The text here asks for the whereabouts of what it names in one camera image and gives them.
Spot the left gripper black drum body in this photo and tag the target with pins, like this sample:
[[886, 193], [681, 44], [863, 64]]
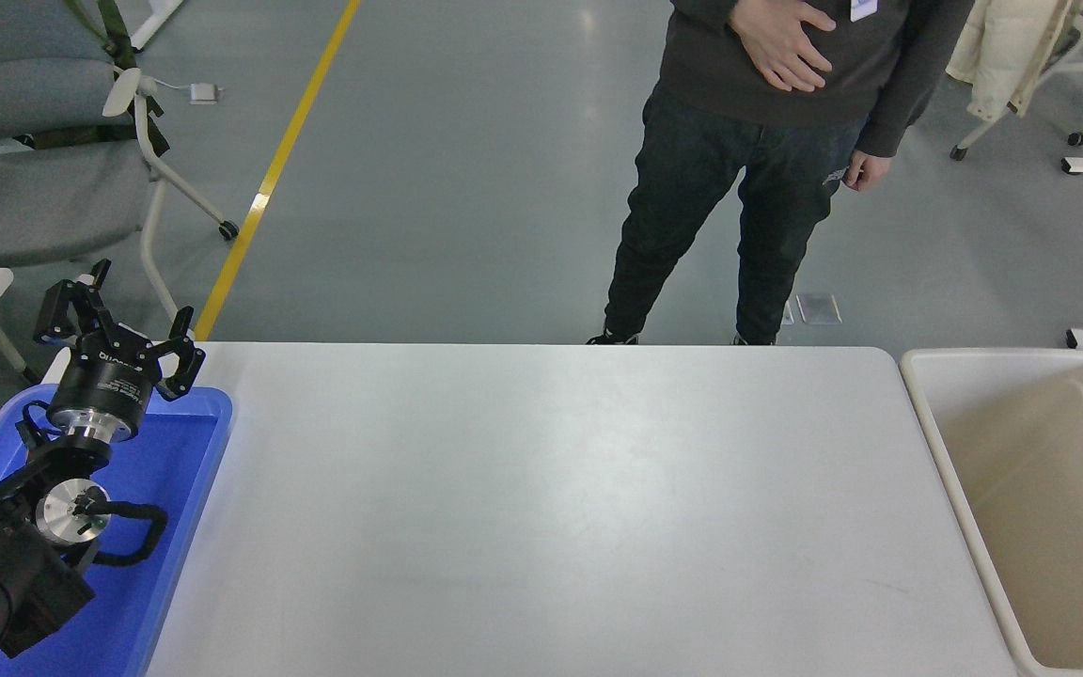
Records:
[[109, 381]]

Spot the blue plastic tray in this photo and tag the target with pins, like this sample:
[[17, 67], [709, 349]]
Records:
[[175, 489]]

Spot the cream padded coat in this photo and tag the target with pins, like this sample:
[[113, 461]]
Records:
[[1012, 47]]

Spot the grey office chair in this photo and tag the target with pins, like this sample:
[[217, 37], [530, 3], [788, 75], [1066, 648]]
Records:
[[34, 197]]

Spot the person's right hand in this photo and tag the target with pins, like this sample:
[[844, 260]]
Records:
[[786, 47]]

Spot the person's left hand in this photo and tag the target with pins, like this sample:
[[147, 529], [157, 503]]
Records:
[[869, 171]]

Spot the white desk leg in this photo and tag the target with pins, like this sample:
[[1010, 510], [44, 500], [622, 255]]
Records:
[[154, 23]]

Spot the white power adapter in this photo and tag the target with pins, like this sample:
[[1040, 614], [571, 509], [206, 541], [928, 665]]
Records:
[[205, 93]]

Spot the person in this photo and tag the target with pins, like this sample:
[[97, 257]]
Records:
[[692, 188]]

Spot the large pale plastic bin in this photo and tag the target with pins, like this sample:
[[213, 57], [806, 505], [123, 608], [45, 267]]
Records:
[[1040, 508]]

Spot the white name badge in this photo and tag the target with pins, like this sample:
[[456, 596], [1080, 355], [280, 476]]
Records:
[[864, 9]]

